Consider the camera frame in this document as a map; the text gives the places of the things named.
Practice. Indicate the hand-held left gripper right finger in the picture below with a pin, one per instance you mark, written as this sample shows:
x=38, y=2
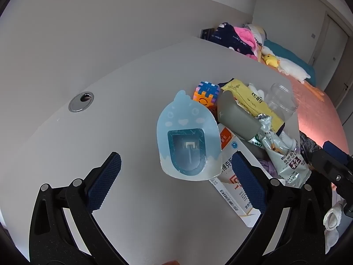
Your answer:
x=248, y=182

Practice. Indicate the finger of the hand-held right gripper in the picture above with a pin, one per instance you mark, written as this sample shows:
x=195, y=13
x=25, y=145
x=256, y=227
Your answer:
x=325, y=165
x=335, y=146

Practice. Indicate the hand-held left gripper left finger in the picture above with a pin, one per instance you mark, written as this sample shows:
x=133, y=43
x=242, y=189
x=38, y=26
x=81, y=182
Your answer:
x=106, y=179

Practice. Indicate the clear plastic jar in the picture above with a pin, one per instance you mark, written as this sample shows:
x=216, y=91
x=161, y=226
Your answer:
x=281, y=102

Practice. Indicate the blue cartoon blister pack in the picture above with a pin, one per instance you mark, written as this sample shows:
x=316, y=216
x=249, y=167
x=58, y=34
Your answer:
x=189, y=135

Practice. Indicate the yellow snack packet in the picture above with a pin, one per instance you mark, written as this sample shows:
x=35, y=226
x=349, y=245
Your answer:
x=248, y=99

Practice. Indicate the white orange medicine box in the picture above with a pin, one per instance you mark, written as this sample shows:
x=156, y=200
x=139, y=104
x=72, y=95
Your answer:
x=226, y=190

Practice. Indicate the purple wrapper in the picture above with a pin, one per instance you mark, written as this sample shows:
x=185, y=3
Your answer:
x=266, y=165

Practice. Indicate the silver green snack wrapper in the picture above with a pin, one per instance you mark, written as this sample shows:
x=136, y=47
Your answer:
x=289, y=165

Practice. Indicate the pink bedsheet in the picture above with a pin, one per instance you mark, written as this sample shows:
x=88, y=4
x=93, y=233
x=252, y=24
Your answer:
x=317, y=110

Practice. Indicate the grey-green pouch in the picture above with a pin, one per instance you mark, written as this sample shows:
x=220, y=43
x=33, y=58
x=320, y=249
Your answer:
x=237, y=118

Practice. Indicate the silver desk grommet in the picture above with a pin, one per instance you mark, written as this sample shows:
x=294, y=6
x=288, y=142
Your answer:
x=80, y=101

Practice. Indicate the white goose plush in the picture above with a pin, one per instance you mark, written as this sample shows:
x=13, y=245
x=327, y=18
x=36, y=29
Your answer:
x=289, y=67

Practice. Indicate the white cotton ball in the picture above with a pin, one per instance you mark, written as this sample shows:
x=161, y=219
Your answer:
x=255, y=89

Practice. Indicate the colourful puzzle cube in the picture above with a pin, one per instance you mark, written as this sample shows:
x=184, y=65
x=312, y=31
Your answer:
x=205, y=93

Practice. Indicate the teal pillow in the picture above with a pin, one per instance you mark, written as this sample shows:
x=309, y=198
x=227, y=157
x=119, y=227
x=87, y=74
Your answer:
x=286, y=53

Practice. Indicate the white door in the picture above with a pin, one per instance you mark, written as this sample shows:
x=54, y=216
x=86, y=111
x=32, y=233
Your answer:
x=329, y=41

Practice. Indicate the yellow duck plush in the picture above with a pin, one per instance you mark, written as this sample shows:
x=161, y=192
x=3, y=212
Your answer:
x=270, y=59

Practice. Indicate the navy fleece garment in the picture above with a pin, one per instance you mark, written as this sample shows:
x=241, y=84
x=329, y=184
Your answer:
x=231, y=40

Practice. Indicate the pink fleece cloth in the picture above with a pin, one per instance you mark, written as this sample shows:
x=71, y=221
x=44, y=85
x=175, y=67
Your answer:
x=245, y=34

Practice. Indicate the black board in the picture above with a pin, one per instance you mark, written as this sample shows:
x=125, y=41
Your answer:
x=206, y=34

